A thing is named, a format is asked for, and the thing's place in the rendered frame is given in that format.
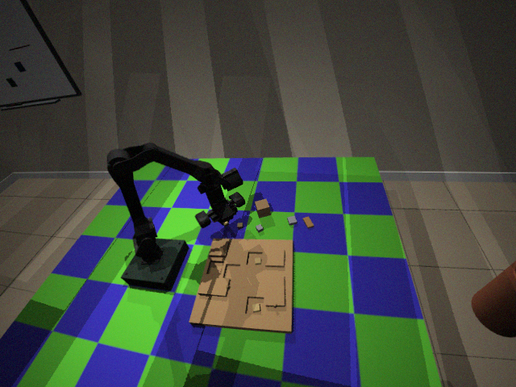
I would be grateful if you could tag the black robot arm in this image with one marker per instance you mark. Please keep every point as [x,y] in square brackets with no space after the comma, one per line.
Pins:
[123,162]

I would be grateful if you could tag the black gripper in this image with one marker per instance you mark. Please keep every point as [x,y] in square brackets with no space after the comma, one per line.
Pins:
[203,218]

